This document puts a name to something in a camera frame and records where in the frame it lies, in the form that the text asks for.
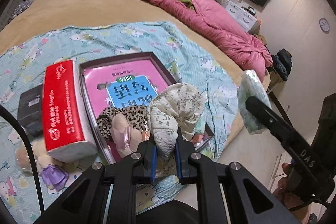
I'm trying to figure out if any beige plush doll purple dress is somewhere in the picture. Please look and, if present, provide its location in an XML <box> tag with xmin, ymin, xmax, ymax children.
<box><xmin>15</xmin><ymin>138</ymin><xmax>69</xmax><ymax>192</ymax></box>

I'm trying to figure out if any green floral tissue pack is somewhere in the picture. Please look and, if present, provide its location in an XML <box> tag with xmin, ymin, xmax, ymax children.
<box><xmin>237</xmin><ymin>70</ymin><xmax>271</xmax><ymax>135</ymax></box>

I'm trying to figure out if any leopard print scrunchie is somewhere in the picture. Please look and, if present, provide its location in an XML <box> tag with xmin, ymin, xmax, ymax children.
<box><xmin>96</xmin><ymin>105</ymin><xmax>147</xmax><ymax>141</ymax></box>

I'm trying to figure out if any white floral neck pillow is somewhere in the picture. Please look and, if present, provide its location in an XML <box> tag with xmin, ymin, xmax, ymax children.
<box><xmin>146</xmin><ymin>82</ymin><xmax>206</xmax><ymax>160</ymax></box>

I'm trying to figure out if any person's right hand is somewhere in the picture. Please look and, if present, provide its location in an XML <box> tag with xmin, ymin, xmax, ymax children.
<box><xmin>273</xmin><ymin>161</ymin><xmax>310</xmax><ymax>222</ymax></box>

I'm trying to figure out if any red white tissue pack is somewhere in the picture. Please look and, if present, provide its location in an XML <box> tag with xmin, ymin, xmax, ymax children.
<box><xmin>42</xmin><ymin>60</ymin><xmax>97</xmax><ymax>163</ymax></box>

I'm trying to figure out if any dark clothes pile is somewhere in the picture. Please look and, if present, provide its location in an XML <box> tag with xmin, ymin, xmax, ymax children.
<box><xmin>272</xmin><ymin>48</ymin><xmax>293</xmax><ymax>81</ymax></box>

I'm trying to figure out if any small black box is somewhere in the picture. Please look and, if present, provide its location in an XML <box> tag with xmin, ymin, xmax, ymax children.
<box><xmin>18</xmin><ymin>85</ymin><xmax>43</xmax><ymax>138</ymax></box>

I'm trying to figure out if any pink quilt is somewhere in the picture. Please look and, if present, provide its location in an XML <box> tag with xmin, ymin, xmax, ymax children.
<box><xmin>142</xmin><ymin>0</ymin><xmax>273</xmax><ymax>81</ymax></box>

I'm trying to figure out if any dark box with pink book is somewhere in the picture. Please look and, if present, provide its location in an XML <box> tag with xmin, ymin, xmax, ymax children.
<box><xmin>79</xmin><ymin>52</ymin><xmax>215</xmax><ymax>164</ymax></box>

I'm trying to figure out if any white drawer cabinet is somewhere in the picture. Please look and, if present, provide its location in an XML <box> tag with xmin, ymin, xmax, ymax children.
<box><xmin>225</xmin><ymin>1</ymin><xmax>261</xmax><ymax>34</ymax></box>

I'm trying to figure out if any Hello Kitty blue bedsheet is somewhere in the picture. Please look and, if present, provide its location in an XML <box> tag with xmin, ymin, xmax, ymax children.
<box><xmin>0</xmin><ymin>20</ymin><xmax>246</xmax><ymax>224</ymax></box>

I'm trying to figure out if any round beige bed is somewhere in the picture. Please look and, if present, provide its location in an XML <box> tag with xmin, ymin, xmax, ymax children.
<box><xmin>0</xmin><ymin>0</ymin><xmax>271</xmax><ymax>162</ymax></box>

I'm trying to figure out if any black cable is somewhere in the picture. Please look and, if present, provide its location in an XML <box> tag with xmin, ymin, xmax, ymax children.
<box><xmin>0</xmin><ymin>104</ymin><xmax>46</xmax><ymax>214</ymax></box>

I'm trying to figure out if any round wall clock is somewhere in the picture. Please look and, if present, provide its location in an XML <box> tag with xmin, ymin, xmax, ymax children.
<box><xmin>319</xmin><ymin>18</ymin><xmax>330</xmax><ymax>34</ymax></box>

